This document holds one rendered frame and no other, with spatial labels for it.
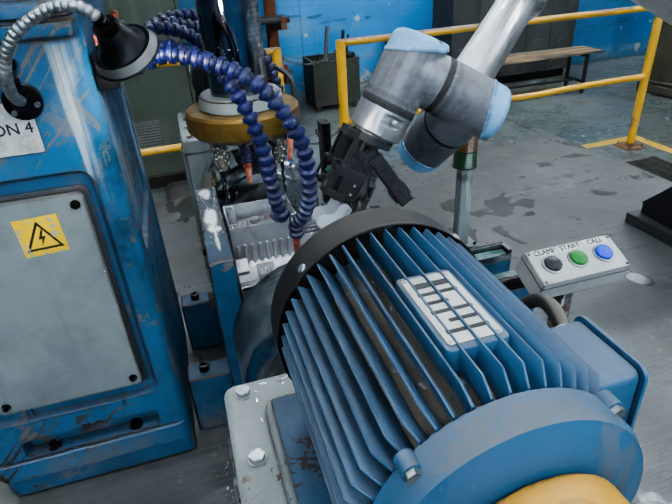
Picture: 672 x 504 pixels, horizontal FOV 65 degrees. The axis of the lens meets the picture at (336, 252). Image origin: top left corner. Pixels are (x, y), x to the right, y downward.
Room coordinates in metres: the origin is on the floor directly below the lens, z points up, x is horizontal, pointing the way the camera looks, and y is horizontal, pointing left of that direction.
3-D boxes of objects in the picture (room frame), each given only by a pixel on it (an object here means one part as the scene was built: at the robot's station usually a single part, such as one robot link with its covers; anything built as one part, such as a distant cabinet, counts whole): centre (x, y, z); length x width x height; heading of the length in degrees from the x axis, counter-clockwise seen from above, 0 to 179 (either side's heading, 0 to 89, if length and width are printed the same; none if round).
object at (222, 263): (0.82, 0.25, 0.97); 0.30 x 0.11 x 0.34; 15
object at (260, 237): (0.85, 0.13, 1.11); 0.12 x 0.11 x 0.07; 105
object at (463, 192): (1.29, -0.35, 1.01); 0.08 x 0.08 x 0.42; 15
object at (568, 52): (5.72, -2.19, 0.21); 1.40 x 0.33 x 0.43; 104
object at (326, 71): (5.85, -0.09, 0.41); 0.52 x 0.47 x 0.82; 106
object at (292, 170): (1.18, 0.18, 1.04); 0.41 x 0.25 x 0.25; 15
